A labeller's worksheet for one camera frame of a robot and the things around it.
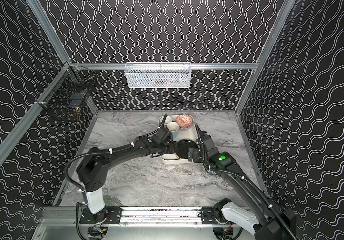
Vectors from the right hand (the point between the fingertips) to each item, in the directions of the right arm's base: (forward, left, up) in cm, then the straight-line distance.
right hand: (198, 152), depth 79 cm
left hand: (+6, +12, -4) cm, 14 cm away
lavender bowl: (+24, +5, -10) cm, 27 cm away
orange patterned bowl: (+33, +7, -12) cm, 35 cm away
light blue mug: (+24, +14, -8) cm, 29 cm away
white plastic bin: (+3, +16, -15) cm, 22 cm away
